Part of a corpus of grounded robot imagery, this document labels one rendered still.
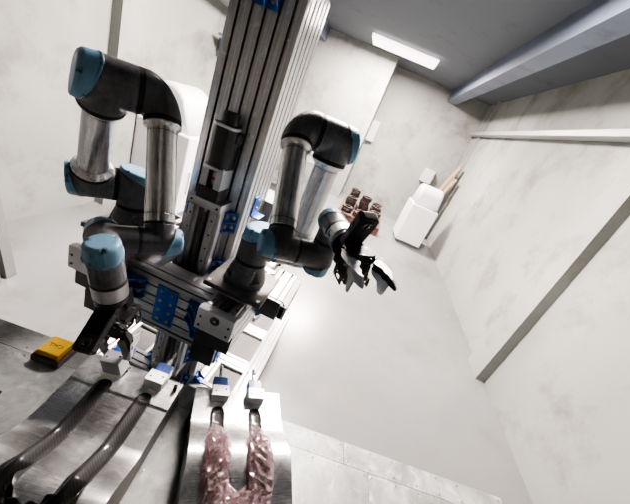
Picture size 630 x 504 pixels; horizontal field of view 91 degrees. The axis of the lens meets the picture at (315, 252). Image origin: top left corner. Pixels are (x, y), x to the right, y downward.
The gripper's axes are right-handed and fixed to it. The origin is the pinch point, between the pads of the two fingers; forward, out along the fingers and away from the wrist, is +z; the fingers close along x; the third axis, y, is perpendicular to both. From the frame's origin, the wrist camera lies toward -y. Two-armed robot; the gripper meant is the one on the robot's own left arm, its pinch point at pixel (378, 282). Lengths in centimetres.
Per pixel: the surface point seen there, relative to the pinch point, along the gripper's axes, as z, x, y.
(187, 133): -306, 70, 40
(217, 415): -13, 25, 58
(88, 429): -6, 53, 50
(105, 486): 8, 46, 47
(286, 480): 6, 7, 56
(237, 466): 3, 20, 54
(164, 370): -22, 40, 50
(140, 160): -323, 117, 81
